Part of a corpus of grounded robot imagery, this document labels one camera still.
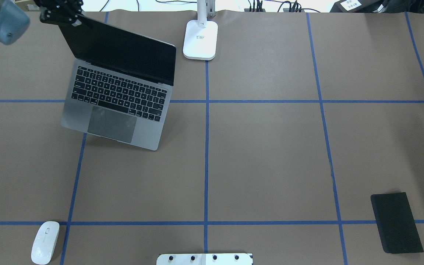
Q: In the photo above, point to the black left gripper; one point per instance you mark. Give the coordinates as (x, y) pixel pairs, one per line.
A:
(58, 11)

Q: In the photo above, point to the grey laptop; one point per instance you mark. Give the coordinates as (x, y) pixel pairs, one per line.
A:
(121, 84)

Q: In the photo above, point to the black mouse pad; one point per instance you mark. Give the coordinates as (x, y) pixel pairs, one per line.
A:
(395, 222)

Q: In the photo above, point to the white desk lamp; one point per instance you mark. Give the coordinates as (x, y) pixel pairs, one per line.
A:
(201, 35)

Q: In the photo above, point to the white computer mouse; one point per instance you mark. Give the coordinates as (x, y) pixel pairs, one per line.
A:
(45, 242)

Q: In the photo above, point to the cardboard box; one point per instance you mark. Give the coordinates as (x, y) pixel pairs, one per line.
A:
(26, 5)

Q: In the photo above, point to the black box with label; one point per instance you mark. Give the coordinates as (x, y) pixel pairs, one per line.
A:
(377, 6)

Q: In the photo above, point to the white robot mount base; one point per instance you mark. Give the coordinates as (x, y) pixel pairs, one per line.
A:
(206, 259)

